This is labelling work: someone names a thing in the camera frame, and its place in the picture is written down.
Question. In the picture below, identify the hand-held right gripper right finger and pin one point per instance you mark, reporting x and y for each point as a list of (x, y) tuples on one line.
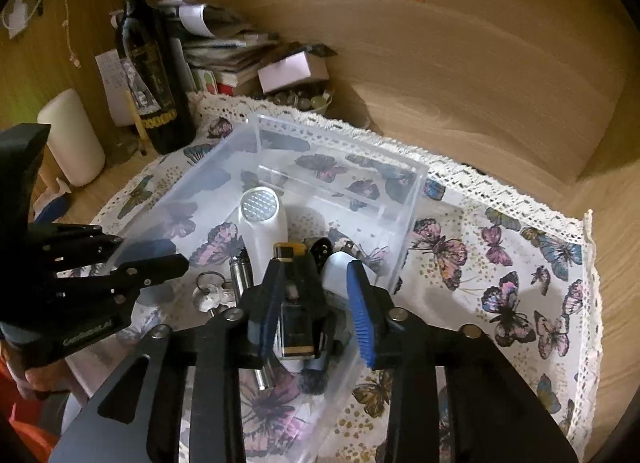
[(359, 315)]

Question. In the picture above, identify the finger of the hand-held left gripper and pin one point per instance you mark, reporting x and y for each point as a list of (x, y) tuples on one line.
[(85, 243), (150, 268)]

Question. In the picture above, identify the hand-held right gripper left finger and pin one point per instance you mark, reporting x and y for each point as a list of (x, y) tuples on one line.
[(266, 315)]

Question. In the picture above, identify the small gold capped glass bottle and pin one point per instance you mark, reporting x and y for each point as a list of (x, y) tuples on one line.
[(296, 323)]

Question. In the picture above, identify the clear plastic storage box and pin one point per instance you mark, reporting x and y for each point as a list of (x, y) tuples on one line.
[(350, 163)]

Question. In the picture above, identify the person's left hand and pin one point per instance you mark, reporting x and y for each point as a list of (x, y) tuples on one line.
[(39, 384)]

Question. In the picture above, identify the blue and white packet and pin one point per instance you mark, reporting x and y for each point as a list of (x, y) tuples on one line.
[(52, 208)]

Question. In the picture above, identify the white power adapter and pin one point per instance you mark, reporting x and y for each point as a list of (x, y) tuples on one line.
[(335, 273)]

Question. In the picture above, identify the silver metal flashlight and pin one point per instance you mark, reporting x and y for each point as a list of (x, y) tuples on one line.
[(240, 273)]

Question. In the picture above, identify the black plastic object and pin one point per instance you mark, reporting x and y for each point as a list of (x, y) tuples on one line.
[(320, 250)]

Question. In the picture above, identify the white handheld massager device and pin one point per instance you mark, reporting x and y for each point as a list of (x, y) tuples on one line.
[(262, 238)]

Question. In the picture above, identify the white cylindrical candle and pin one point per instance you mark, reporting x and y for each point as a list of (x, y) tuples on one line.
[(75, 143)]

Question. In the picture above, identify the butterfly print lace cloth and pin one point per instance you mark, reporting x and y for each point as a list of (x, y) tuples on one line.
[(500, 263)]

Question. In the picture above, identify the handwritten white note paper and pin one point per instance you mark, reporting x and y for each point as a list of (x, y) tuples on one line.
[(112, 88)]

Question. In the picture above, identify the dark wine bottle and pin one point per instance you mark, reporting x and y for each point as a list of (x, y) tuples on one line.
[(150, 93)]

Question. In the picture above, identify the fruit sticker card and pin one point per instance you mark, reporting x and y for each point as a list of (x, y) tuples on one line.
[(205, 80)]

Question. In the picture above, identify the stack of booklets and papers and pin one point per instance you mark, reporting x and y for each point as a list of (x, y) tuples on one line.
[(225, 55)]

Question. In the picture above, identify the small white cardboard box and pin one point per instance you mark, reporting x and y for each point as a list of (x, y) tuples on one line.
[(290, 70)]

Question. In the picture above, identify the rolled white paper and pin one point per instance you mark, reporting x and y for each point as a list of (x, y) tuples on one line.
[(195, 18)]

